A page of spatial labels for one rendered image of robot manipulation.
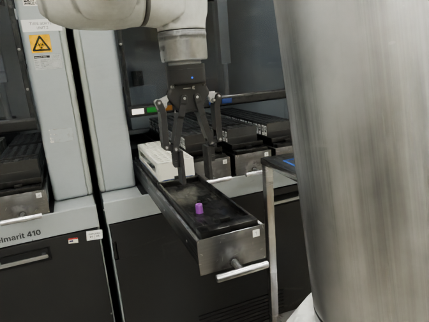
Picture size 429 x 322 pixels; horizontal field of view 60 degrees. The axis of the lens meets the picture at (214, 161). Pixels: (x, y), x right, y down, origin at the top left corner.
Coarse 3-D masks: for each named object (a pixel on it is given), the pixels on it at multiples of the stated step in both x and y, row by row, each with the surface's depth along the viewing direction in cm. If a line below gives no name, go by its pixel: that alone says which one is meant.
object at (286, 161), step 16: (272, 160) 107; (288, 160) 106; (272, 176) 111; (288, 176) 97; (272, 192) 112; (272, 208) 114; (272, 224) 115; (272, 240) 116; (272, 256) 118; (272, 272) 119; (272, 288) 120; (272, 304) 122; (272, 320) 123
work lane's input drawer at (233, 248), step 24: (144, 168) 112; (168, 192) 88; (192, 192) 91; (216, 192) 87; (168, 216) 85; (192, 216) 77; (216, 216) 76; (240, 216) 75; (192, 240) 68; (216, 240) 67; (240, 240) 69; (264, 240) 71; (216, 264) 68; (240, 264) 67; (264, 264) 67
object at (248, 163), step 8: (224, 152) 130; (232, 152) 126; (240, 152) 123; (248, 152) 124; (256, 152) 124; (264, 152) 126; (232, 160) 124; (240, 160) 123; (248, 160) 124; (256, 160) 125; (232, 168) 125; (240, 168) 123; (248, 168) 125; (256, 168) 126; (248, 176) 121
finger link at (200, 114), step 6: (198, 96) 71; (198, 102) 72; (198, 108) 72; (198, 114) 74; (204, 114) 73; (198, 120) 75; (204, 120) 74; (204, 126) 74; (204, 132) 75; (210, 132) 75; (204, 138) 77; (210, 138) 75
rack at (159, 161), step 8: (144, 144) 122; (152, 144) 121; (160, 144) 120; (144, 152) 112; (152, 152) 110; (160, 152) 109; (168, 152) 108; (184, 152) 106; (144, 160) 116; (152, 160) 102; (160, 160) 99; (168, 160) 100; (184, 160) 99; (192, 160) 100; (152, 168) 114; (160, 168) 97; (168, 168) 98; (176, 168) 99; (192, 168) 100; (160, 176) 97; (168, 176) 98
